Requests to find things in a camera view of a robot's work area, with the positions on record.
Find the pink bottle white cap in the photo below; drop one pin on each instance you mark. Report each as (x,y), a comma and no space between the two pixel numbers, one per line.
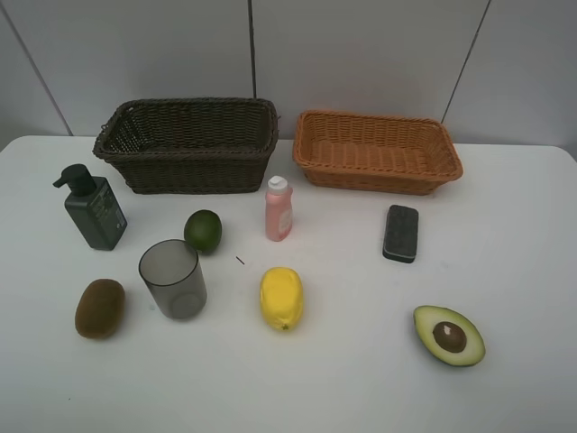
(278,210)

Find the yellow lemon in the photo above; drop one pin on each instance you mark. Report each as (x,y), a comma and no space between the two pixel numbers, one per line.
(281,298)

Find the green lime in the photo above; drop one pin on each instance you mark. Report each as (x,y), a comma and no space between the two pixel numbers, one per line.
(203,231)

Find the black and blue eraser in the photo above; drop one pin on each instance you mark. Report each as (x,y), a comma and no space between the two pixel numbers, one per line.
(401,234)

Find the grey translucent plastic cup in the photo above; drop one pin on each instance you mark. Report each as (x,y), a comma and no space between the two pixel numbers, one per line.
(172,273)

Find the dark green pump bottle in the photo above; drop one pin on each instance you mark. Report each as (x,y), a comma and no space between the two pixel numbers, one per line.
(93,207)

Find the halved avocado with pit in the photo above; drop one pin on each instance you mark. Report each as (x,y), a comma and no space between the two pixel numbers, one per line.
(449,336)

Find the brown kiwi fruit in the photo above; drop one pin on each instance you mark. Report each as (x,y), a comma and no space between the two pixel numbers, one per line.
(100,310)

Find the orange wicker basket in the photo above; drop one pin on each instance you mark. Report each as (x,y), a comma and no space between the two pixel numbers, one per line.
(413,156)

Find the dark brown wicker basket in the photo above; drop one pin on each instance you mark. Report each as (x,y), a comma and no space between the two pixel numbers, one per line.
(190,146)

